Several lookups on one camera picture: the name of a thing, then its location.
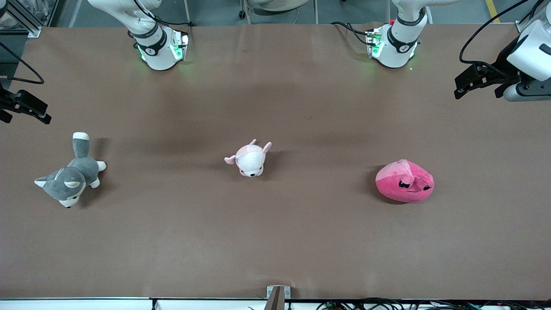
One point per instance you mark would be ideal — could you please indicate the beige office chair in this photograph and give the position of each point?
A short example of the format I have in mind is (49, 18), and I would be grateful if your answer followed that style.
(280, 3)

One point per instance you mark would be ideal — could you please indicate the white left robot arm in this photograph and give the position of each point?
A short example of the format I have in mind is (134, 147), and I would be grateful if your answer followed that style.
(398, 47)

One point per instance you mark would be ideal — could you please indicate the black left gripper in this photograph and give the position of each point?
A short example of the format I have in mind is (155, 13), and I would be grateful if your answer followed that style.
(502, 71)

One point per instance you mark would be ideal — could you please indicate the aluminium frame profile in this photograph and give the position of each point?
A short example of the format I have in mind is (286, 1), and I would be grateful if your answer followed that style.
(519, 28)
(28, 26)

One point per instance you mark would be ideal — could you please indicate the white table edge rail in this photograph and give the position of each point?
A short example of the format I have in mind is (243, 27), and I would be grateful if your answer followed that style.
(86, 304)

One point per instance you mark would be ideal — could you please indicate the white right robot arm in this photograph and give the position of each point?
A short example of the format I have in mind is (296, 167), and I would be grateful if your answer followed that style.
(157, 54)

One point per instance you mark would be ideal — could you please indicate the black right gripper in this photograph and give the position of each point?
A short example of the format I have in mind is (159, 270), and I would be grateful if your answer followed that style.
(9, 102)

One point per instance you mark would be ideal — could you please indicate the brown table cover sheet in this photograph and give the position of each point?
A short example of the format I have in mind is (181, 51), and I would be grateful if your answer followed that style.
(301, 237)

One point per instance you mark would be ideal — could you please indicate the pale pink plush puppy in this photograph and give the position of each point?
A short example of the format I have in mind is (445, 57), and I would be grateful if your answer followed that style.
(249, 161)

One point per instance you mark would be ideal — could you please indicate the grey white husky plush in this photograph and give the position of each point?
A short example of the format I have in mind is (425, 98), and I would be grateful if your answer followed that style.
(73, 176)

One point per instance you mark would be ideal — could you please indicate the hot pink round plush toy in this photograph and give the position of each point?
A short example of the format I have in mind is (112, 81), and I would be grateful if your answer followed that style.
(396, 187)

